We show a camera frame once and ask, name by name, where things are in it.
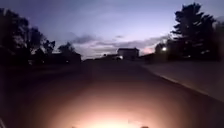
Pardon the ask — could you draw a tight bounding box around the pale roadside ground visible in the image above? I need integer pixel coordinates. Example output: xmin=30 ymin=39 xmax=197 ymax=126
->
xmin=141 ymin=60 xmax=224 ymax=103

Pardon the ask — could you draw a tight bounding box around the long low building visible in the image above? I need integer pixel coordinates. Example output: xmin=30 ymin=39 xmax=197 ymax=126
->
xmin=49 ymin=51 xmax=83 ymax=65

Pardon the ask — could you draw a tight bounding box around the small low building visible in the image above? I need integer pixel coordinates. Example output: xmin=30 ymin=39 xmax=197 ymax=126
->
xmin=99 ymin=54 xmax=118 ymax=61

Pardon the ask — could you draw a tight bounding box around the tall conifer tree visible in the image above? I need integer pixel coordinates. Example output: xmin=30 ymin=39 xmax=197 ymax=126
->
xmin=166 ymin=2 xmax=224 ymax=62

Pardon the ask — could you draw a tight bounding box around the group of dark trees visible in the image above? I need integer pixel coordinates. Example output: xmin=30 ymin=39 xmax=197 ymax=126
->
xmin=0 ymin=8 xmax=77 ymax=66

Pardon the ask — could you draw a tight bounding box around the dark asphalt road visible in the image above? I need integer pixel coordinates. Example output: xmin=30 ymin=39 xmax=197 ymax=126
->
xmin=0 ymin=60 xmax=224 ymax=128

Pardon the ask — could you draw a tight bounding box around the two-storey building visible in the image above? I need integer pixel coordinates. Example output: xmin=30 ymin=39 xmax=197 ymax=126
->
xmin=116 ymin=47 xmax=140 ymax=61

